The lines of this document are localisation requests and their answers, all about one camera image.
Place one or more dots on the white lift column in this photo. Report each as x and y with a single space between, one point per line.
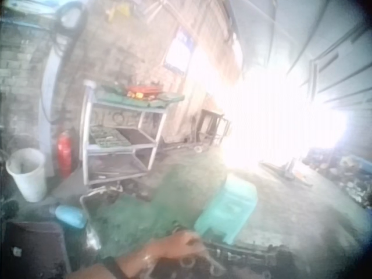
55 87

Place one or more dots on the person's left fingers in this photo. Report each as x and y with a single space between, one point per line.
194 243

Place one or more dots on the white plastic bucket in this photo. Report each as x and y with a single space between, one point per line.
26 174

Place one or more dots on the blue plastic container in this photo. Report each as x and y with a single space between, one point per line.
69 216

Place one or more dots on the person's left hand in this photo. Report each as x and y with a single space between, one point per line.
174 247

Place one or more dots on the metal jack stand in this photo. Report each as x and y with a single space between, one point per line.
289 168

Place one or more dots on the teal plastic jerrycan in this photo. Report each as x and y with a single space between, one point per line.
229 209

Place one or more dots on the heap of machine parts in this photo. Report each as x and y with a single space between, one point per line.
343 174

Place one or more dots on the blue and white wall poster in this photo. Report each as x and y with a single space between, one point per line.
179 52

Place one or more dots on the metal shelf cart with trays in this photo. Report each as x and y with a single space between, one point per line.
122 130

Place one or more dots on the green net cloth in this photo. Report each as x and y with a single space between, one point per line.
162 203

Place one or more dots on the red fire extinguisher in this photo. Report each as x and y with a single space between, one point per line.
64 155

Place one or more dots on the dark box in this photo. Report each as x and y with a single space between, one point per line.
32 250

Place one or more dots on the black engine part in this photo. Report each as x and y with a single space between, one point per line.
250 258

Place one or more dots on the black wrist band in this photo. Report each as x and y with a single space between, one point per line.
114 268

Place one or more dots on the dark metal frame rack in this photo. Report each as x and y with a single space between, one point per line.
213 126

